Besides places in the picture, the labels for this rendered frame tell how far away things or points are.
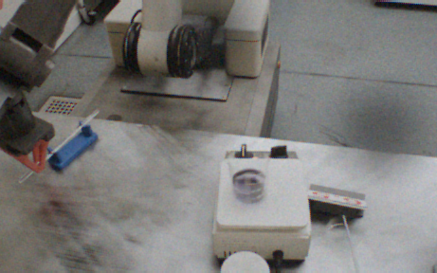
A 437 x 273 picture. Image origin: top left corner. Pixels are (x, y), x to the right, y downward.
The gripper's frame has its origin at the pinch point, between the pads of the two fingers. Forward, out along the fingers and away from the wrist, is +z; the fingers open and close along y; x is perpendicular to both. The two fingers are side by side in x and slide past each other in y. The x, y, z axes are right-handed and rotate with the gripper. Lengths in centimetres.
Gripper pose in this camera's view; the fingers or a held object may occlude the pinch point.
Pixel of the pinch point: (37, 166)
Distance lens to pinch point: 79.1
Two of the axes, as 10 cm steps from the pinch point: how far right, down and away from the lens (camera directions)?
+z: 0.5, 7.3, 6.8
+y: 8.6, 3.2, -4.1
